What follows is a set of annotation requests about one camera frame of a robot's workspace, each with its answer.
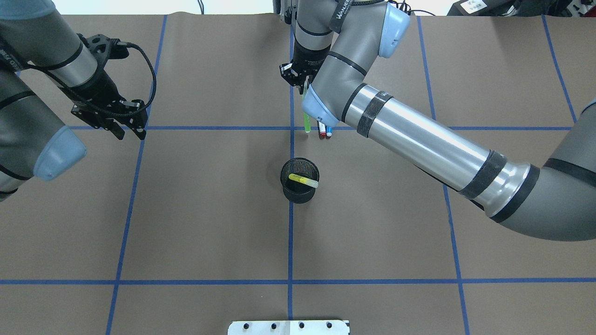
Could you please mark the green highlighter pen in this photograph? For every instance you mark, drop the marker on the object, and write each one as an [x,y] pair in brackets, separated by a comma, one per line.
[306,117]

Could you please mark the yellow highlighter pen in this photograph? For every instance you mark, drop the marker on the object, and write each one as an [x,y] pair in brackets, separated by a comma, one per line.
[304,180]

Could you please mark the blue highlighter pen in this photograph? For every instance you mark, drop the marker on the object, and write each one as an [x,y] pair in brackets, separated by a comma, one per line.
[328,131]

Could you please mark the red marker pen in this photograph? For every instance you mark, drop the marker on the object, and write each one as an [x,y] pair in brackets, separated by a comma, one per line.
[321,130]

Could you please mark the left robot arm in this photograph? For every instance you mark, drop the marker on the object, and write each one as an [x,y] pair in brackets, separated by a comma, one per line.
[34,141]

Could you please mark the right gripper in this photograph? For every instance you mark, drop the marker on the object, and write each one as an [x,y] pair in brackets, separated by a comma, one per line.
[307,55]

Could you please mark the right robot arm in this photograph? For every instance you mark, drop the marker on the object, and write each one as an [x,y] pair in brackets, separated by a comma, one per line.
[335,44]

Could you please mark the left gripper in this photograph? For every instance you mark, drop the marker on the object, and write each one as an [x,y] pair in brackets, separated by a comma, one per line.
[98,87]

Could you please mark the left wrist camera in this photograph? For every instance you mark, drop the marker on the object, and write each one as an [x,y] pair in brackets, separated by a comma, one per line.
[104,48]

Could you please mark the white pedestal base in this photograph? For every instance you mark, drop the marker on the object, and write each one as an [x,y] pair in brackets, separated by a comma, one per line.
[290,327]

